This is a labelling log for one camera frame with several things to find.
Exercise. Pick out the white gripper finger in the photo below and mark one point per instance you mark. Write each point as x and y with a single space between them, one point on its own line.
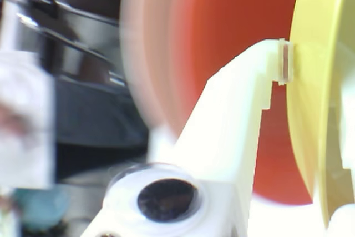
222 137
349 109

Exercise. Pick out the yellow plate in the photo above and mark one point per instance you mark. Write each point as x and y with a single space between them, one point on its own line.
308 109

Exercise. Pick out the orange plate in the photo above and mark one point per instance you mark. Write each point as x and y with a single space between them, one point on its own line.
235 12

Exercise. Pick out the googly eye sticker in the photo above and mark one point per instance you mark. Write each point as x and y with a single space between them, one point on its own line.
166 201

